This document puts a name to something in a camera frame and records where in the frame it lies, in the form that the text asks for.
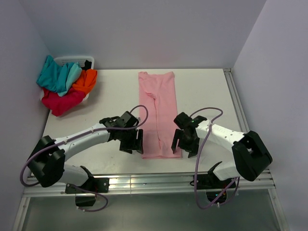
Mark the orange t shirt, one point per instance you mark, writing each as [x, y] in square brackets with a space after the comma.
[86, 81]

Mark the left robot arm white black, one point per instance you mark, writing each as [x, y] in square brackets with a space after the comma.
[48, 160]

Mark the black t shirt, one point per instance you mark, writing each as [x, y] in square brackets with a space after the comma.
[87, 65]

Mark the white laundry basket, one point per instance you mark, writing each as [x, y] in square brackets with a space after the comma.
[76, 59]

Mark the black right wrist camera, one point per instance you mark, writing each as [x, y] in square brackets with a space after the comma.
[182, 120]

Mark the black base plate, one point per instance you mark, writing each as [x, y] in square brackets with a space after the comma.
[98, 185]
[210, 181]

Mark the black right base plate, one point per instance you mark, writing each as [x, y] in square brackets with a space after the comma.
[210, 181]

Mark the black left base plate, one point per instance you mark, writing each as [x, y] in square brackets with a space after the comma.
[98, 185]

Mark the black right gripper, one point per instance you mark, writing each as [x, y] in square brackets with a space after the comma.
[193, 148]

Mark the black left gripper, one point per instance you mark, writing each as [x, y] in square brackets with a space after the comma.
[135, 144]

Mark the teal t shirt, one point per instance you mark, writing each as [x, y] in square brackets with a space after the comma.
[56, 78]

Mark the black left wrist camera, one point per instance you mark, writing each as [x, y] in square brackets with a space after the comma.
[128, 120]

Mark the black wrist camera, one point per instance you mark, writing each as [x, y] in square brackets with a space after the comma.
[128, 120]
[182, 120]

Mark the pink t shirt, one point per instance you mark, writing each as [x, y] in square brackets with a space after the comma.
[157, 93]

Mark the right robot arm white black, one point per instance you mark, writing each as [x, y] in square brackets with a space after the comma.
[250, 155]

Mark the magenta t shirt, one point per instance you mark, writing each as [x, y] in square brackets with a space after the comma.
[61, 104]

